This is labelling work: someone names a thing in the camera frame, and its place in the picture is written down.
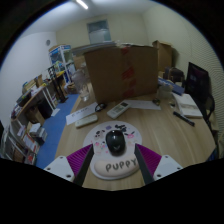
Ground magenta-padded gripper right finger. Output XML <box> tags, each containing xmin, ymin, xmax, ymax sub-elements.
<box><xmin>134</xmin><ymin>143</ymin><xmax>184</xmax><ymax>185</ymax></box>

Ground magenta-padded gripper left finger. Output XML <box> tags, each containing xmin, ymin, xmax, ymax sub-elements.
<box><xmin>43</xmin><ymin>143</ymin><xmax>96</xmax><ymax>186</ymax></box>

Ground black computer mouse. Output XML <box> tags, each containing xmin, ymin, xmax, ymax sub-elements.
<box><xmin>105</xmin><ymin>129</ymin><xmax>127</xmax><ymax>156</ymax></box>

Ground round cartoon print mouse pad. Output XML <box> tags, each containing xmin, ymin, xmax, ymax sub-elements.
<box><xmin>82</xmin><ymin>120</ymin><xmax>144</xmax><ymax>181</ymax></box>

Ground cluttered shelf unit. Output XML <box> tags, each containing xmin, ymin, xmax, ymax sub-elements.
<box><xmin>0</xmin><ymin>73</ymin><xmax>68</xmax><ymax>166</ymax></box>

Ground black marker pen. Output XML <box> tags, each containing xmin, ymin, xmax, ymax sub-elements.
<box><xmin>172</xmin><ymin>110</ymin><xmax>196</xmax><ymax>127</ymax></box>

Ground white paper sheet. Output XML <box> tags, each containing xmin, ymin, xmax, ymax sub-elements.
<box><xmin>65</xmin><ymin>102</ymin><xmax>98</xmax><ymax>126</ymax></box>
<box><xmin>124</xmin><ymin>98</ymin><xmax>162</xmax><ymax>111</ymax></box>

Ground white book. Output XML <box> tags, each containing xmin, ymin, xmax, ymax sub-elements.
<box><xmin>172</xmin><ymin>92</ymin><xmax>204</xmax><ymax>119</ymax></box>

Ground clear plastic container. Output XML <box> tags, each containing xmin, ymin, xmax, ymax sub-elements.
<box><xmin>157</xmin><ymin>84</ymin><xmax>174</xmax><ymax>101</ymax></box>

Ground blue book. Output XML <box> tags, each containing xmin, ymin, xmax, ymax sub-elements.
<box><xmin>157</xmin><ymin>77</ymin><xmax>185</xmax><ymax>97</ymax></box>

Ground black office chair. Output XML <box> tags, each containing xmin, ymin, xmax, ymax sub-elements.
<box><xmin>184</xmin><ymin>61</ymin><xmax>216</xmax><ymax>134</ymax></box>

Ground clear plastic jug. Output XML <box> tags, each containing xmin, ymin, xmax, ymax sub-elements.
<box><xmin>71</xmin><ymin>68</ymin><xmax>93</xmax><ymax>103</ymax></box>

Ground large brown cardboard box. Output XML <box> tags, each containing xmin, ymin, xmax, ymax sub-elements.
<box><xmin>83</xmin><ymin>44</ymin><xmax>159</xmax><ymax>105</ymax></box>

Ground blue and white cabinet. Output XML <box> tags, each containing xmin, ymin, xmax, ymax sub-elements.
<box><xmin>48</xmin><ymin>44</ymin><xmax>77</xmax><ymax>84</ymax></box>

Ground tall open cardboard box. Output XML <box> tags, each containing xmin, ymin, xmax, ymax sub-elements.
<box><xmin>152</xmin><ymin>40</ymin><xmax>174</xmax><ymax>73</ymax></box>

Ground door with window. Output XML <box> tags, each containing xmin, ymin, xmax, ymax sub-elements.
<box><xmin>86</xmin><ymin>19</ymin><xmax>112</xmax><ymax>44</ymax></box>

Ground ceiling tube light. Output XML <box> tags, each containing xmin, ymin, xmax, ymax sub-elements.
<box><xmin>75</xmin><ymin>0</ymin><xmax>89</xmax><ymax>10</ymax></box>

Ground black ring-shaped item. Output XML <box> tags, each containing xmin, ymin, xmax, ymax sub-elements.
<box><xmin>94</xmin><ymin>102</ymin><xmax>108</xmax><ymax>113</ymax></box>

